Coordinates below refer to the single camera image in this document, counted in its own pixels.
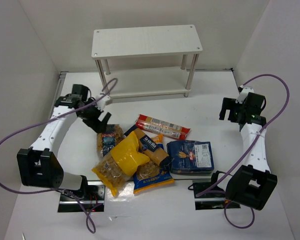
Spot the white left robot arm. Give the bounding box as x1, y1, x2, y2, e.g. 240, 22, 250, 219
16, 84, 111, 199

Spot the yellow macaroni pasta bag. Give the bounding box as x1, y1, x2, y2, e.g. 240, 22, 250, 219
92, 132, 150, 197

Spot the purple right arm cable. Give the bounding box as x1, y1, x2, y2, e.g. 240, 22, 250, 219
196, 74, 290, 229

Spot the blue orange shell pasta bag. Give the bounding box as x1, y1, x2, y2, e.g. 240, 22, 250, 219
133, 134, 174, 195

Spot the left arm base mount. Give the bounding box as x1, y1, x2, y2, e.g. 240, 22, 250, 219
57, 181, 106, 213

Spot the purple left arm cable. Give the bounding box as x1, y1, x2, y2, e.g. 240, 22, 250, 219
0, 77, 118, 234

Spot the white two-tier shelf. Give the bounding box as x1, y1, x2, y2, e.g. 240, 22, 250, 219
91, 24, 203, 99

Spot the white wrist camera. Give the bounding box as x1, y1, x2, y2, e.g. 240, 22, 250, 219
235, 85, 254, 104
96, 93, 112, 111

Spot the dark blue pasta box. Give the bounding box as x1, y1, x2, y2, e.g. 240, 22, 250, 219
167, 140, 214, 175

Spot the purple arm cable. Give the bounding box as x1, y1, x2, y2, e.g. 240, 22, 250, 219
196, 74, 290, 229
0, 77, 118, 234

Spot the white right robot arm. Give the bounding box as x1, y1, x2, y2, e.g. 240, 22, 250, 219
217, 87, 278, 211

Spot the Agnesi fusilli pasta bag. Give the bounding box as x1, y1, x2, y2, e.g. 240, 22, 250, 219
96, 124, 124, 160

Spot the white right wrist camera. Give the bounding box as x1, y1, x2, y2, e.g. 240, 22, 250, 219
235, 85, 254, 104

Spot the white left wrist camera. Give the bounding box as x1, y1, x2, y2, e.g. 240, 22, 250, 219
96, 93, 112, 111

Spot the red spaghetti pasta packet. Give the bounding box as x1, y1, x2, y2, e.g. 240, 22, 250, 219
135, 114, 191, 140

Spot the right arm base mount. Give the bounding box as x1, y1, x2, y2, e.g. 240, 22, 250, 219
188, 171, 229, 210

